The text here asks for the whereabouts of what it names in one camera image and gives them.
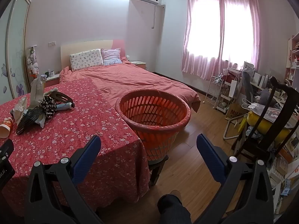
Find pink nightstand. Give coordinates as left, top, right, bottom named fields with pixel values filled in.
left=44, top=73, right=61, bottom=88

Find light blue tube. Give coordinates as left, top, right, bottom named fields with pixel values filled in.
left=56, top=102, right=75, bottom=111

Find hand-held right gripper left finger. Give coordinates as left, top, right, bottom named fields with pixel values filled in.
left=24, top=135, right=102, bottom=224

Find white metal tube frame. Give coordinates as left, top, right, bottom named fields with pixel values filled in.
left=223, top=117, right=243, bottom=140

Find orange white paper cup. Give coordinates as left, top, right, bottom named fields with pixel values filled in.
left=0, top=117, right=14, bottom=139

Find wooden nightstand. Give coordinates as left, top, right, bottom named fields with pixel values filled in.
left=130, top=61, right=147, bottom=70

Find orange plastic basket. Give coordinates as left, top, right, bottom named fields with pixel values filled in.
left=115, top=89, right=191, bottom=161

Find yellow bag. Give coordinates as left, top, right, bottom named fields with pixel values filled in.
left=246, top=111, right=292, bottom=143

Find pink curtain panel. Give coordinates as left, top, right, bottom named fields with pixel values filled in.
left=221, top=0, right=263, bottom=74
left=181, top=0, right=226, bottom=81

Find grey cushion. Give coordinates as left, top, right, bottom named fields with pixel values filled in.
left=259, top=89, right=276, bottom=105

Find pink white bookshelf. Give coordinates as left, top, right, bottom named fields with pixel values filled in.
left=286, top=31, right=299, bottom=84

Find pile of books and boxes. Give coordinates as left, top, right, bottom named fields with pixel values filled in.
left=266, top=131, right=299, bottom=215

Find pink striped pillow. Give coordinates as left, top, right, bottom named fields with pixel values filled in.
left=101, top=49, right=122, bottom=66

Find white paper scrap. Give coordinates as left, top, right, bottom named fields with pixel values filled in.
left=33, top=114, right=47, bottom=129

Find white printed plastic bag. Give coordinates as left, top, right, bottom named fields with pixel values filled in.
left=242, top=98, right=281, bottom=123

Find dark speckled bundle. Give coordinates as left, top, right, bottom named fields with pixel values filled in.
left=40, top=96, right=58, bottom=119

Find dark wooden chair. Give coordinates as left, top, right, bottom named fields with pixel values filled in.
left=232, top=77, right=299, bottom=166

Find flower print sliding wardrobe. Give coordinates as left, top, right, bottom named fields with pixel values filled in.
left=5, top=0, right=32, bottom=99

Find brown printed paper bag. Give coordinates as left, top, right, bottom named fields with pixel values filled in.
left=225, top=103, right=248, bottom=122

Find cluttered white desk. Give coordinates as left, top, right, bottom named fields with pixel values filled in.
left=228, top=66, right=288, bottom=103

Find person's leg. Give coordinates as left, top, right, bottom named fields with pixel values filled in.
left=157, top=190, right=192, bottom=224

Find white wire rack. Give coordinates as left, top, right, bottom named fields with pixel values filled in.
left=202, top=73, right=223, bottom=109

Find hanging plush toys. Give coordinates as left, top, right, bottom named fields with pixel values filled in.
left=27, top=47, right=40, bottom=77

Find white tissue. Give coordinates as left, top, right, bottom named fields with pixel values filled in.
left=10, top=96, right=30, bottom=125

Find red floral tablecloth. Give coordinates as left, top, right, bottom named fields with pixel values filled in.
left=0, top=78, right=151, bottom=217

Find beige bed headboard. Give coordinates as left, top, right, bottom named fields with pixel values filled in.
left=60, top=40, right=127, bottom=62

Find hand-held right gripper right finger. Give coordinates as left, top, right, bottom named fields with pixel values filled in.
left=196, top=133, right=275, bottom=224

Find white paper bag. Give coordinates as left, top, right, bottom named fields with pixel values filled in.
left=228, top=79, right=242, bottom=98

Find white floral pillow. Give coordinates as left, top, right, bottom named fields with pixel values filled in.
left=69, top=49, right=104, bottom=71

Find dark wooden stool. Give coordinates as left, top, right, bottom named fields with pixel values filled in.
left=148, top=155, right=169, bottom=187

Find bed with pink duvet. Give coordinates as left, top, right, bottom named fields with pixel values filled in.
left=58, top=58, right=201, bottom=112

